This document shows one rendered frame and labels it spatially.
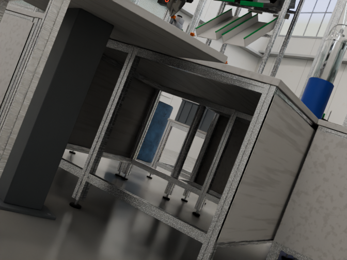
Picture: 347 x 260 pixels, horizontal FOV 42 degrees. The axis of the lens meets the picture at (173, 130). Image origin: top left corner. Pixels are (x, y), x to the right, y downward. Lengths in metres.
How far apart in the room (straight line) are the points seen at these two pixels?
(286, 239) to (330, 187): 0.35
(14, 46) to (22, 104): 1.38
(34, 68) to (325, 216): 1.63
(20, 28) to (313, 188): 1.87
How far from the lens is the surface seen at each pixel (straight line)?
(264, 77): 1.84
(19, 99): 1.43
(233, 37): 2.20
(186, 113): 4.38
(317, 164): 2.47
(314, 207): 2.45
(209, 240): 1.85
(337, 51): 2.89
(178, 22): 2.40
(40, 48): 1.43
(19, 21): 2.84
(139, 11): 1.53
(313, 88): 2.82
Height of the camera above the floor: 0.52
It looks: level
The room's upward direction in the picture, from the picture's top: 22 degrees clockwise
